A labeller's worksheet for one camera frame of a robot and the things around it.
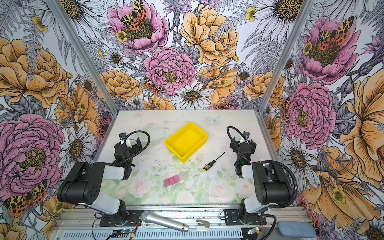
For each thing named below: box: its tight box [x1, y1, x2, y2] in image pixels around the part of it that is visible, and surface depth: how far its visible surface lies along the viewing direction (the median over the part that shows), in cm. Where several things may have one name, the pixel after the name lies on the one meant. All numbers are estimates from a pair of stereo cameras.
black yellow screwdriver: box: [203, 151, 226, 172], surface depth 92 cm
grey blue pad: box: [278, 221, 317, 238], surface depth 71 cm
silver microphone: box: [140, 211, 189, 232], surface depth 73 cm
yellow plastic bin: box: [164, 122, 209, 163], surface depth 104 cm
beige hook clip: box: [196, 219, 210, 230], surface depth 72 cm
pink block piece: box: [163, 175, 180, 187], surface depth 87 cm
